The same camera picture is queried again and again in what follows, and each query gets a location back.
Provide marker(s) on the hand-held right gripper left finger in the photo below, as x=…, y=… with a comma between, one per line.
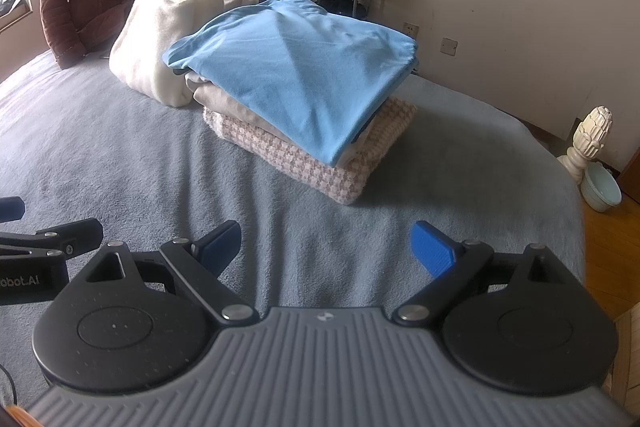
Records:
x=222, y=242

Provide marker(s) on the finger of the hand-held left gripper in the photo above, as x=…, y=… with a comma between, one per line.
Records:
x=12, y=209
x=75, y=232

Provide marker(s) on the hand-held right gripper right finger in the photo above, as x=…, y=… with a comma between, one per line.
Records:
x=432, y=249

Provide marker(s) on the light blue t-shirt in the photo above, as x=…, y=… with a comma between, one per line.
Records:
x=300, y=67

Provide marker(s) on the houndstooth folded blanket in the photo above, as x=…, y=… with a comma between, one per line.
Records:
x=300, y=172

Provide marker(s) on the beige folded cloth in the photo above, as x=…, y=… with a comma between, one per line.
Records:
x=220, y=99

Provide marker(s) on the pale green basin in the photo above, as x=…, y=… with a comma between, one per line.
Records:
x=600, y=189

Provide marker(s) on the white bedpost finial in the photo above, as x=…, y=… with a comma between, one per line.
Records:
x=590, y=132

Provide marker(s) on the white fleece cloth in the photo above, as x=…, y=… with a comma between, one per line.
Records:
x=150, y=47

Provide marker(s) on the light wooden furniture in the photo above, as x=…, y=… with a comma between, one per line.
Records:
x=627, y=357

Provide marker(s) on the black shoe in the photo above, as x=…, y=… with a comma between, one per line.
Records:
x=340, y=3

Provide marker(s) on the white wall socket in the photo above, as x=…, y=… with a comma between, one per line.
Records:
x=411, y=30

